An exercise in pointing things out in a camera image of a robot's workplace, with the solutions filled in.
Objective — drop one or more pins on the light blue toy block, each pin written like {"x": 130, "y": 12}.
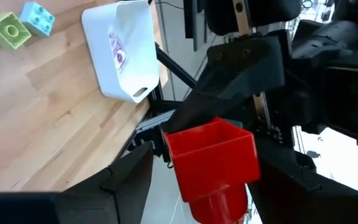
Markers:
{"x": 37, "y": 20}

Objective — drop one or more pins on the white plastic bin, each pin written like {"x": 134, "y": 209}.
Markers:
{"x": 104, "y": 62}

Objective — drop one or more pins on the gold aluminium frame post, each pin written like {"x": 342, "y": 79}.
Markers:
{"x": 241, "y": 18}

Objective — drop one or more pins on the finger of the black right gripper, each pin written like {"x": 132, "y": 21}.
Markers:
{"x": 238, "y": 74}

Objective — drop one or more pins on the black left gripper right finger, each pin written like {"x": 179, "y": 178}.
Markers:
{"x": 306, "y": 205}

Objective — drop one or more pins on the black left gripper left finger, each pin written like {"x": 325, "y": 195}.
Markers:
{"x": 113, "y": 196}

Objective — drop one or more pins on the red two-stud toy brick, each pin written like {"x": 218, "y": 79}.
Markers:
{"x": 210, "y": 168}

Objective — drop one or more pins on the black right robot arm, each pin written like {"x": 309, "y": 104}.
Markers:
{"x": 353, "y": 99}

